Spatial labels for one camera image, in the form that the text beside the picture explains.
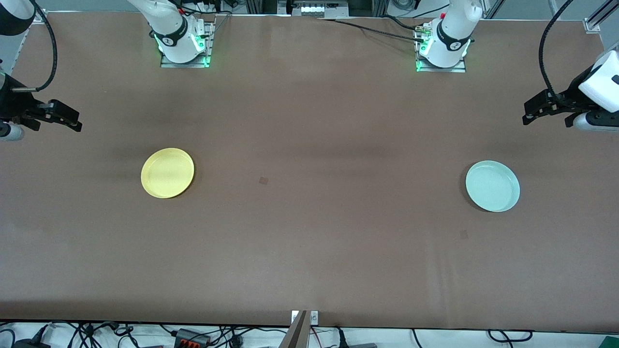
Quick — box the pale green round plate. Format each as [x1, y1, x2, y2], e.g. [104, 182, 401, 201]
[465, 160, 521, 213]

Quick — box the yellow round plate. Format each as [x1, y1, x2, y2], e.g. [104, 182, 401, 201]
[140, 147, 195, 199]

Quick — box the large table cover sheet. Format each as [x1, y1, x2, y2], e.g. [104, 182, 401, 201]
[0, 11, 619, 334]

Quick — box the silver terminal box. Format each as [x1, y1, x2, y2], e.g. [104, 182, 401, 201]
[278, 0, 350, 19]

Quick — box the black orange power adapter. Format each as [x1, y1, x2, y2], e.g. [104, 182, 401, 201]
[174, 328, 211, 347]

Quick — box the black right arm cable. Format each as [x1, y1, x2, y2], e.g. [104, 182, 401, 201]
[10, 0, 59, 93]

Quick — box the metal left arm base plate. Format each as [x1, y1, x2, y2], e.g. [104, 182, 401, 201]
[414, 28, 468, 73]

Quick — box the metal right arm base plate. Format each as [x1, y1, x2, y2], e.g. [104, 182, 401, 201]
[160, 19, 215, 69]

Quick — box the thick black table cable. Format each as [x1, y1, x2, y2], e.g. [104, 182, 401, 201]
[381, 14, 418, 31]

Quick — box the thin black table cable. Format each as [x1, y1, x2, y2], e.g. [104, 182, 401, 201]
[319, 17, 426, 44]

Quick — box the black looped cable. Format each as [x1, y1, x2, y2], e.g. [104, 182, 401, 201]
[487, 329, 534, 343]

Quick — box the grey slanted post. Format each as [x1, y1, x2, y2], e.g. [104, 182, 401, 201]
[279, 311, 310, 348]

